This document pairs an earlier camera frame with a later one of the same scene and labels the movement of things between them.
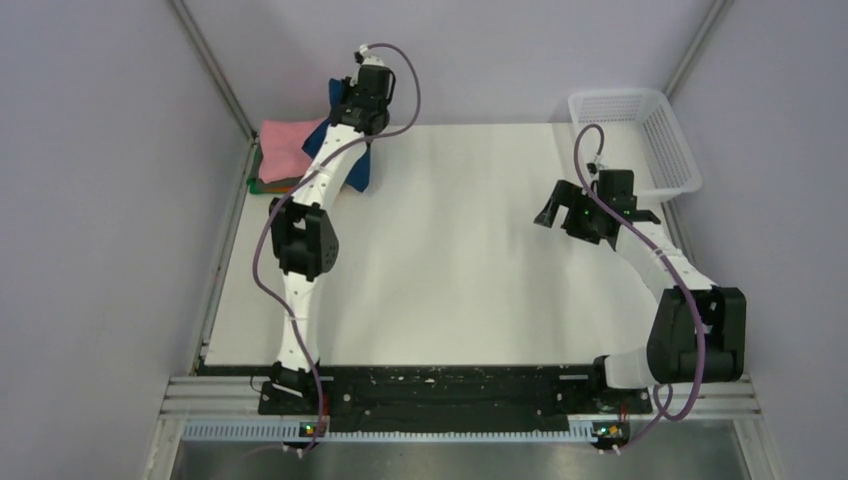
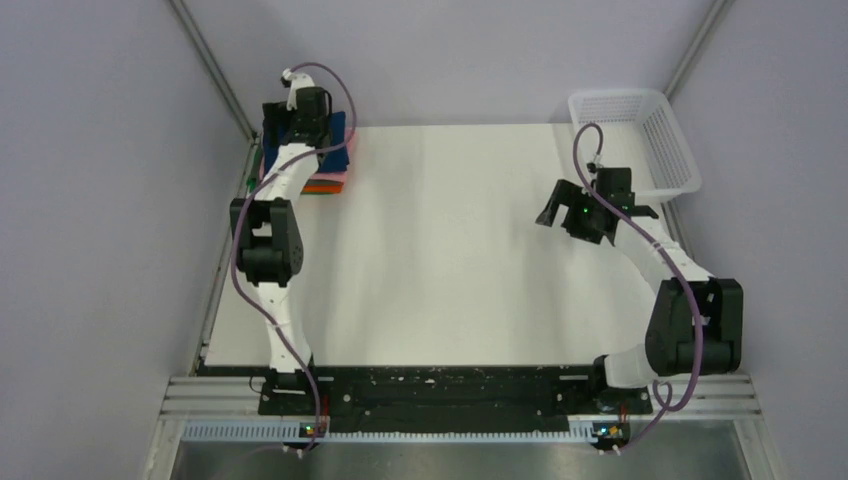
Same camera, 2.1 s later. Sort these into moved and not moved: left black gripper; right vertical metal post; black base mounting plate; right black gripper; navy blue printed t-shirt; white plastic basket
Moved: navy blue printed t-shirt; left black gripper
Not moved: right black gripper; right vertical metal post; black base mounting plate; white plastic basket
